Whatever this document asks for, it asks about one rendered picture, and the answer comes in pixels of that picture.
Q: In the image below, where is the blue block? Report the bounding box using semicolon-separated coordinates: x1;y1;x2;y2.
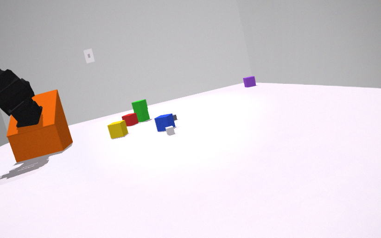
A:
154;113;175;132

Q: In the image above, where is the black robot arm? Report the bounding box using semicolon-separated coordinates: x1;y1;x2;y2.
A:
0;69;43;127

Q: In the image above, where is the yellow block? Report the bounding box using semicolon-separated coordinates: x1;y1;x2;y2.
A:
108;120;128;139

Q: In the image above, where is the green block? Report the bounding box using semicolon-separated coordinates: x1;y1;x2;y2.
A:
136;110;150;122
132;99;148;113

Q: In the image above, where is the purple block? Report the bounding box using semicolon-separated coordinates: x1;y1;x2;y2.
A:
243;76;256;88

